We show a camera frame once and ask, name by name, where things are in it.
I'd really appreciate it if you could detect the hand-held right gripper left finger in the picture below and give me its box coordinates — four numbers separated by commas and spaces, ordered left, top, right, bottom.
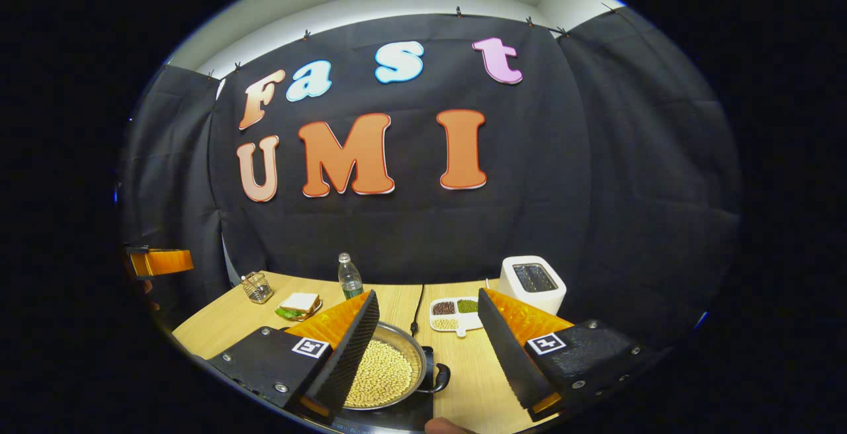
206, 289, 381, 421

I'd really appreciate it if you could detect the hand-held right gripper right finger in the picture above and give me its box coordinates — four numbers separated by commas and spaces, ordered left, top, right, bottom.
476, 287, 652, 421

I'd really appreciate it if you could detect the steel pot with black handles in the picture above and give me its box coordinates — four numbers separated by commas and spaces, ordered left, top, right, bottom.
342, 320, 452, 412

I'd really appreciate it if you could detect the black induction cooktop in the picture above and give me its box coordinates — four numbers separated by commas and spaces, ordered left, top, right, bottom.
331, 345, 437, 433

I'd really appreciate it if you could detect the pile of soybeans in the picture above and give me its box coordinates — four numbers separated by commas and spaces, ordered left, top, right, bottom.
344, 339, 414, 410

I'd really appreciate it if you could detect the white toaster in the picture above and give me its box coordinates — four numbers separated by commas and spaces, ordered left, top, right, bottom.
498, 255, 568, 316

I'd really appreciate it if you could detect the white divided bean dish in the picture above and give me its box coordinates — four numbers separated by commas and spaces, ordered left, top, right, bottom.
429, 296, 484, 337

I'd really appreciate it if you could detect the clear plastic water bottle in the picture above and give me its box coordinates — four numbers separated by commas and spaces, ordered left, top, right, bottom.
338, 253, 365, 300

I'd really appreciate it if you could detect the sandwich with lettuce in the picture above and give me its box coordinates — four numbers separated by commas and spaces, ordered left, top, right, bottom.
275, 292, 321, 320

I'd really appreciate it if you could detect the black backdrop cloth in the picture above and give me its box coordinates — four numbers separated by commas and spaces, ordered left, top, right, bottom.
119, 7, 742, 355

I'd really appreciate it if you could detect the black power cable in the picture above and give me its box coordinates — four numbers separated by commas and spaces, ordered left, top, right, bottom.
410, 283, 425, 337

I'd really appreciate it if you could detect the metal wire basket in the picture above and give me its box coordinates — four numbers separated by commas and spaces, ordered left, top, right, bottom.
240, 271, 274, 304

